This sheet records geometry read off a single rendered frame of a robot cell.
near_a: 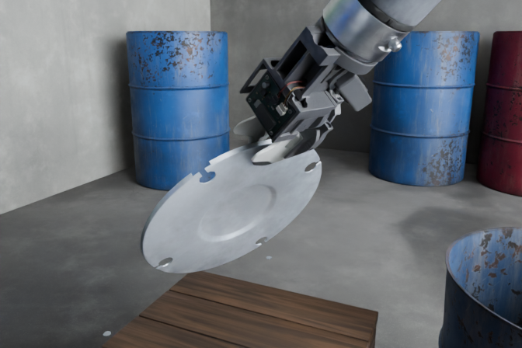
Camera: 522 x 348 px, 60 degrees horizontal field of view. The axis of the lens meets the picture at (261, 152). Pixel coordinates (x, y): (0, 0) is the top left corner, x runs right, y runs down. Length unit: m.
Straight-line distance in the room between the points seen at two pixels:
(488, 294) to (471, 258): 0.10
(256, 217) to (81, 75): 2.22
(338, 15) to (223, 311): 0.62
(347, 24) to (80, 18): 2.50
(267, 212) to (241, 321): 0.23
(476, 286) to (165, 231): 0.65
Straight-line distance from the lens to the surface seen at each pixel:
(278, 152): 0.54
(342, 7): 0.43
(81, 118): 2.84
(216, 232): 0.70
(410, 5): 0.41
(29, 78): 2.61
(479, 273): 1.02
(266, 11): 3.71
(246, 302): 0.91
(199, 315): 0.89
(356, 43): 0.42
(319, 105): 0.47
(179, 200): 0.58
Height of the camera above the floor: 0.84
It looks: 14 degrees down
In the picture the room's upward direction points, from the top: straight up
